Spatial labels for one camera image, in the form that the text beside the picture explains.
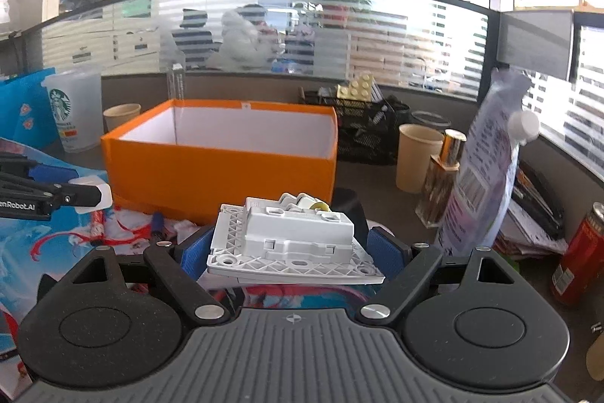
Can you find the printed cartoon desk mat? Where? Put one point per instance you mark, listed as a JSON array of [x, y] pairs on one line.
[[52, 242]]

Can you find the red drink can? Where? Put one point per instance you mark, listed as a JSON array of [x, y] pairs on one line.
[[583, 256]]

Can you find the yellow studded block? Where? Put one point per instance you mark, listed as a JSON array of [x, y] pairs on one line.
[[356, 89]]

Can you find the small beige paper cup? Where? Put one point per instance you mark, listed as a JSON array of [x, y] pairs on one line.
[[120, 117]]

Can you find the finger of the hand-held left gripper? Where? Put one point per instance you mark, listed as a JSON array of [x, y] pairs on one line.
[[16, 161], [80, 195]]

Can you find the clear acrylic sign stand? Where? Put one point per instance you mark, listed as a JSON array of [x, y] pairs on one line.
[[177, 82]]

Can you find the white wall switch module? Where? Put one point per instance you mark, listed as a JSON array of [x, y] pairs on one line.
[[288, 242]]

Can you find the black office chair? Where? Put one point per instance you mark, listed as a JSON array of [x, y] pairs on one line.
[[198, 37]]

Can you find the grey computer monitor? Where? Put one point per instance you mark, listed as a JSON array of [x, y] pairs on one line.
[[535, 42]]

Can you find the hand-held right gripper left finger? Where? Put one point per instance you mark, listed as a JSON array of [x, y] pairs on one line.
[[194, 253]]

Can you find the clear plastic cup green logo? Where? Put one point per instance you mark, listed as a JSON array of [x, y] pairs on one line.
[[75, 110]]

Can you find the blue black pen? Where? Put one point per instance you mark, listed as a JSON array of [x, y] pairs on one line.
[[157, 226]]

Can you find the purple refill pouch white cap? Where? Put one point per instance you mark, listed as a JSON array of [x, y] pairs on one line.
[[481, 167]]

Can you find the stack of papers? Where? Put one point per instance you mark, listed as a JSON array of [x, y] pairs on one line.
[[533, 219]]

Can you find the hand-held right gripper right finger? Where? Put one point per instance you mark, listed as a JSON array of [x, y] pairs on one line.
[[383, 248]]

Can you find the black mesh basket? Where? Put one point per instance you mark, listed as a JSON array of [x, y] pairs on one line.
[[363, 134]]

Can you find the gold capped perfume bottle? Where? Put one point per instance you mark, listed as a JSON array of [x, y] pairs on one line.
[[439, 181]]

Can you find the striped glass partition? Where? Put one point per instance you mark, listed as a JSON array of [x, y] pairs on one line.
[[330, 30]]

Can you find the orange cardboard box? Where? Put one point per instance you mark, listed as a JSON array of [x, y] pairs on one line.
[[222, 162]]

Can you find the tall beige paper cup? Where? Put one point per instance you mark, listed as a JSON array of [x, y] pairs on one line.
[[417, 157]]

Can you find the blue paper bag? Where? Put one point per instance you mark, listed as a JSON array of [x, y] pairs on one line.
[[23, 110]]

